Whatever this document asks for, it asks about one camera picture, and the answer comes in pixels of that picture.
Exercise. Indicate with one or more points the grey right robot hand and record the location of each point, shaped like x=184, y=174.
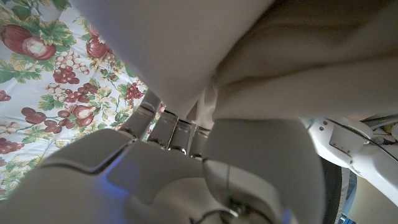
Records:
x=155, y=180

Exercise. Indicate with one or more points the beige jacket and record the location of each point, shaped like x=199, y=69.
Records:
x=248, y=56

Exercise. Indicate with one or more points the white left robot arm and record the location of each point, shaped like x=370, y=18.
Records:
x=367, y=155

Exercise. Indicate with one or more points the floral fruit print backdrop cloth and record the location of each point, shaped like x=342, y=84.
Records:
x=46, y=87

